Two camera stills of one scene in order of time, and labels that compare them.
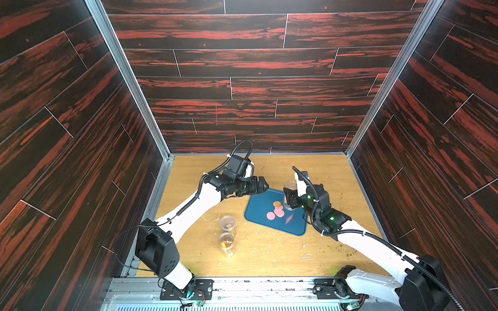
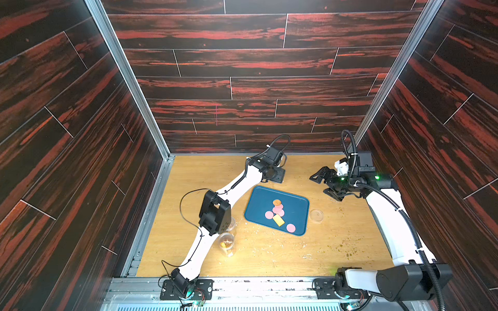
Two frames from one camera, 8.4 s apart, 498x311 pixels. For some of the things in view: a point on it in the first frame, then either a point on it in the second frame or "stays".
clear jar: x=227 y=223 stays
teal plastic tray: x=269 y=208 stays
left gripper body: x=245 y=187 -> x=275 y=175
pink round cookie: x=270 y=216 stays
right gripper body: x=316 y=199 -> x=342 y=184
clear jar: x=226 y=243 stays
